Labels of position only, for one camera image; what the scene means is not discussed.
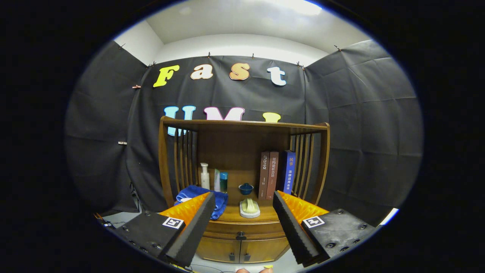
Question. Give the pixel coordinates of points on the brown book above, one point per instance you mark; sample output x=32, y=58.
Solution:
x=272, y=174
x=263, y=174

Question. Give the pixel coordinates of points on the black backdrop cloth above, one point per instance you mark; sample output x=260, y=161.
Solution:
x=360, y=121

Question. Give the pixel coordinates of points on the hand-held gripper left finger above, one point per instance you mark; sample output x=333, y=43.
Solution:
x=195, y=229

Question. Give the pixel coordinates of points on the wooden cabinet door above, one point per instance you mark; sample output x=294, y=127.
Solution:
x=261, y=249
x=218, y=249

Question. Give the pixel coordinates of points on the wooden countertop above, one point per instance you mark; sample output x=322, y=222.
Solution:
x=265, y=215

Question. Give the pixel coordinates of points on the blue book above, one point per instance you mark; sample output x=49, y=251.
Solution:
x=290, y=174

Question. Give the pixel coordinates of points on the white tube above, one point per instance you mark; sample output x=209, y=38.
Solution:
x=217, y=182

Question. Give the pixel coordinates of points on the wooden drawer with black knob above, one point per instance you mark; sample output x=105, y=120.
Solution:
x=223, y=229

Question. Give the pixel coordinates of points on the wooden cabinet with slatted sides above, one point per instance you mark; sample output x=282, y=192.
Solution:
x=235, y=151

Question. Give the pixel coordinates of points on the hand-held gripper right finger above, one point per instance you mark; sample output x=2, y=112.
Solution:
x=292, y=229

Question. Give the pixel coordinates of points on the white pump bottle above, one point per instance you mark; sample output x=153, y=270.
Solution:
x=205, y=180

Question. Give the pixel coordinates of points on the blue folded towel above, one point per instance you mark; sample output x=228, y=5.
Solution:
x=221, y=206

